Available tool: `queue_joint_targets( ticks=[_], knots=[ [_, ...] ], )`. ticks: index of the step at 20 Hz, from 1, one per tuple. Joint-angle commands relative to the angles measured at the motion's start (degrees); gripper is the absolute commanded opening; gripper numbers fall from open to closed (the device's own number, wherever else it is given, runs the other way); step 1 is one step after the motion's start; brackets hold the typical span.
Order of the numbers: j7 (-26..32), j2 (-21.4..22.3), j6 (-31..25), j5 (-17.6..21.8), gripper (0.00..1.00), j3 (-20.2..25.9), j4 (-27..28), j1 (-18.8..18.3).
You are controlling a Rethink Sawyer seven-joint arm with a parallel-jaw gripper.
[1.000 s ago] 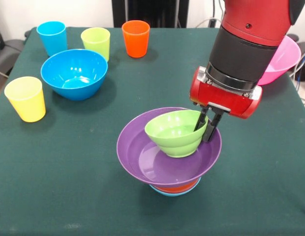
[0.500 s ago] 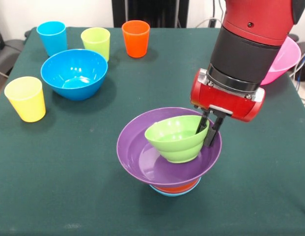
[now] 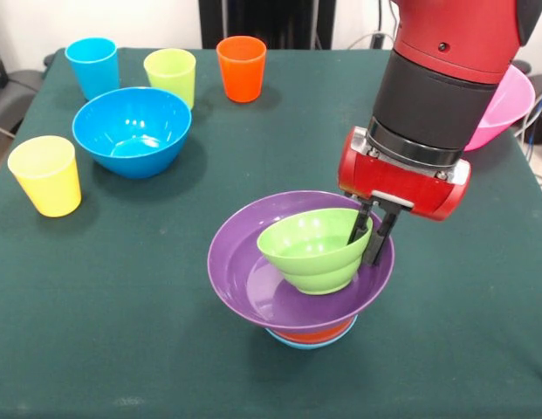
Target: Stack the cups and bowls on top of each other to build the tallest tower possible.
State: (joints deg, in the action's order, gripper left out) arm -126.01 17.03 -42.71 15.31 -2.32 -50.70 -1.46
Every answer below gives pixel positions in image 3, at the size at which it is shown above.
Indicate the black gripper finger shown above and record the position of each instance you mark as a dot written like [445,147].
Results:
[360,222]
[379,238]

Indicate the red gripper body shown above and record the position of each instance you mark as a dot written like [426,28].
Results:
[397,183]

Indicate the small green plastic bowl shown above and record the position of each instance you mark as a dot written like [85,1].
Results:
[314,257]

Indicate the orange plastic bowl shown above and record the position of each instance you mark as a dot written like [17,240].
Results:
[312,336]

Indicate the purple plastic bowl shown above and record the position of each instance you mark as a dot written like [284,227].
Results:
[240,262]

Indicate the small blue plastic bowl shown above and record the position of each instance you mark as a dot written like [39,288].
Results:
[310,344]

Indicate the large pink plastic bowl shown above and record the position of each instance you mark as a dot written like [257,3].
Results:
[506,105]

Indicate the black power plug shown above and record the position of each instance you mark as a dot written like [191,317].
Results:
[377,40]

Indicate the orange plastic cup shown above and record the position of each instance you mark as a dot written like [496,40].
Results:
[241,74]

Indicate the lime green plastic cup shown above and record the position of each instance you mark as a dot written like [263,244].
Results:
[170,74]

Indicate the dark green tablecloth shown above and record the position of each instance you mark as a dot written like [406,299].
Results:
[122,283]

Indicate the large blue plastic bowl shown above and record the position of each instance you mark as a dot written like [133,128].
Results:
[131,131]

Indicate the blue plastic cup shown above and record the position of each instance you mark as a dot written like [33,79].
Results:
[96,70]

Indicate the yellow plastic cup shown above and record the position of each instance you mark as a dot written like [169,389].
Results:
[48,183]

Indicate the black chair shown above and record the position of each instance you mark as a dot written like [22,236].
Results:
[13,96]

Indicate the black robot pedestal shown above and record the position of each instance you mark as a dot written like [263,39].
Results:
[270,26]

